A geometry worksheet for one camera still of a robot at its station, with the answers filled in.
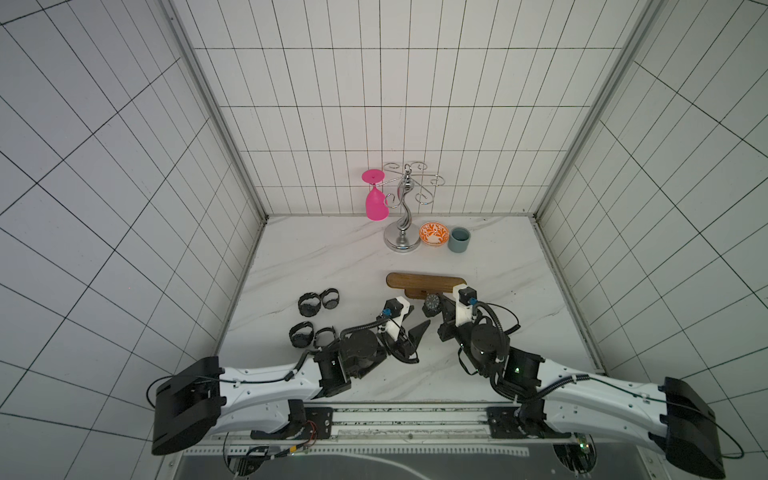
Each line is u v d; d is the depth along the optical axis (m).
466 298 0.60
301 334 0.85
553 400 0.54
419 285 0.91
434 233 1.11
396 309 0.59
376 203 0.99
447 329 0.65
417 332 0.66
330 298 0.95
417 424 0.74
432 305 0.70
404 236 1.12
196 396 0.46
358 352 0.53
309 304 0.94
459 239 1.04
